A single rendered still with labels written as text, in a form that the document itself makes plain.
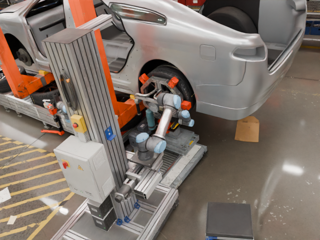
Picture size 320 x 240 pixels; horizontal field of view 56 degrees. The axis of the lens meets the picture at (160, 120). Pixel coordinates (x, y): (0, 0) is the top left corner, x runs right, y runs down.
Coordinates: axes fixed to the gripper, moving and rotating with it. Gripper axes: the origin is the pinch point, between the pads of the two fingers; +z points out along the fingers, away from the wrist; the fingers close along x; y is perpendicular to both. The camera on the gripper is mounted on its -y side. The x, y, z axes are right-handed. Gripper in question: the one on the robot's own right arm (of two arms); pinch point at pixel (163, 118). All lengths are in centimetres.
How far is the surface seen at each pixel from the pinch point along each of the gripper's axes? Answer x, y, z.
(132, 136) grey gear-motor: -6, -39, 49
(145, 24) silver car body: -20, 93, 29
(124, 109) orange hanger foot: -12, -7, 62
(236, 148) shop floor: -82, -67, -59
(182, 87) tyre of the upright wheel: -23.9, 28.9, -10.6
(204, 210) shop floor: 23, -85, -60
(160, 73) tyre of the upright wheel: -24, 41, 16
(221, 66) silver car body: -18, 59, -55
